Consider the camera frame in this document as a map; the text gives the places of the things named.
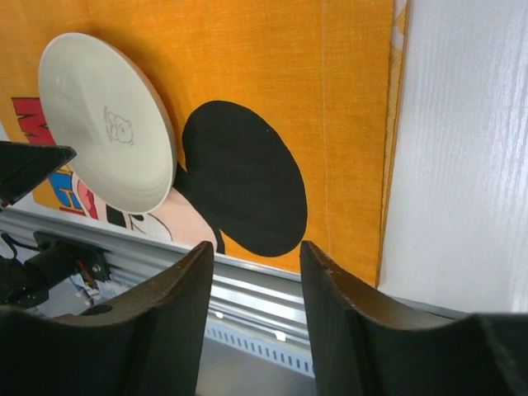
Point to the perforated grey cable duct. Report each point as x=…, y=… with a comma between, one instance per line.
x=269, y=348

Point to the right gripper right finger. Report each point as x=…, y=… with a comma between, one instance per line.
x=365, y=343

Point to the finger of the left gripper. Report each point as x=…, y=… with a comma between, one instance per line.
x=26, y=166

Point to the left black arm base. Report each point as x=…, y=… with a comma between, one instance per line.
x=28, y=276

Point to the aluminium mounting rail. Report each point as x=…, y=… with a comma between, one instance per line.
x=250, y=295

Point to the cream round plate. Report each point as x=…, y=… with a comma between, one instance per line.
x=98, y=102

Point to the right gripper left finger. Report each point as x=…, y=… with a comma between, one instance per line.
x=150, y=341

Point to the orange cartoon mouse towel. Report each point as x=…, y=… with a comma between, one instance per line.
x=278, y=108

